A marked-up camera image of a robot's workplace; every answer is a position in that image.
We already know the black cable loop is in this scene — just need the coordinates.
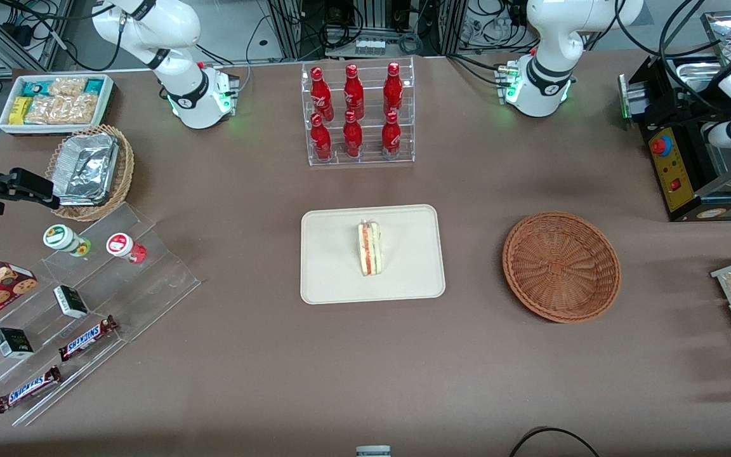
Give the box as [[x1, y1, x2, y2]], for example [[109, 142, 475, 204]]
[[508, 427, 602, 457]]

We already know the red cola bottle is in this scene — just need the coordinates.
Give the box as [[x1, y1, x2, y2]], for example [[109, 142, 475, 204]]
[[383, 62, 404, 117], [342, 110, 364, 159], [310, 67, 335, 122], [381, 110, 402, 160], [310, 113, 333, 162], [343, 63, 366, 121]]

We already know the black machine with yellow panel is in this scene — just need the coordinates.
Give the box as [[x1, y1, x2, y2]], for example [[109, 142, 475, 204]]
[[618, 11, 731, 222]]

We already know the aluminium foil tray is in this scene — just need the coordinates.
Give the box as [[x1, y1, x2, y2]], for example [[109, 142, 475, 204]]
[[53, 133, 119, 206]]

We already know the large round wicker basket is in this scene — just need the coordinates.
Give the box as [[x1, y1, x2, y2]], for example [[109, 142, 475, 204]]
[[502, 211, 622, 324]]

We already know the clear acrylic bottle rack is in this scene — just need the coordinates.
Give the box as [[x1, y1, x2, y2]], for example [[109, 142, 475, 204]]
[[300, 56, 416, 168]]

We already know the yellow snack pack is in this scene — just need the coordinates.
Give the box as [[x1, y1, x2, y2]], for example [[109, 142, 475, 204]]
[[8, 96, 32, 125]]

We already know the green label white-lid jar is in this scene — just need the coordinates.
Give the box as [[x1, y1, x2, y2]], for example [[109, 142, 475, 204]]
[[43, 224, 92, 258]]

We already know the Snickers chocolate bar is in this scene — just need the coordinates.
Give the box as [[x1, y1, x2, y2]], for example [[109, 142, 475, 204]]
[[58, 315, 119, 362], [0, 365, 62, 414]]

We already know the triangle sandwich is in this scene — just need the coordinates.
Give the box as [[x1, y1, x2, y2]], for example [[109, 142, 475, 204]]
[[357, 219, 384, 277]]

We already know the white rectangular snack bin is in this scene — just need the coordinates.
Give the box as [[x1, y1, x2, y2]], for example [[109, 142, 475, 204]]
[[0, 74, 115, 136]]

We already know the small black box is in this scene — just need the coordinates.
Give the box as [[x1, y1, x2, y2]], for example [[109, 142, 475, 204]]
[[0, 327, 35, 360], [53, 285, 89, 319]]

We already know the small wicker basket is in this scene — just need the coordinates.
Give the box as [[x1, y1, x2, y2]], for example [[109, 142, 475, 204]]
[[44, 124, 135, 222]]

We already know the red label white-lid jar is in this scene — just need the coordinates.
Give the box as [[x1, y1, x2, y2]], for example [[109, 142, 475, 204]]
[[106, 232, 148, 264]]

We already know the clear cracker bag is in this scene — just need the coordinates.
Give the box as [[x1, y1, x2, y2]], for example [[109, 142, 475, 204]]
[[25, 95, 98, 125], [49, 77, 88, 98]]

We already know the cream plastic tray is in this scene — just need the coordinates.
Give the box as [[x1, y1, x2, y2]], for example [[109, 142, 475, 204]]
[[300, 204, 447, 306]]

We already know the clear acrylic stepped stand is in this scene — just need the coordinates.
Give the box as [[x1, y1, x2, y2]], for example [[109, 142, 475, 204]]
[[0, 201, 202, 428]]

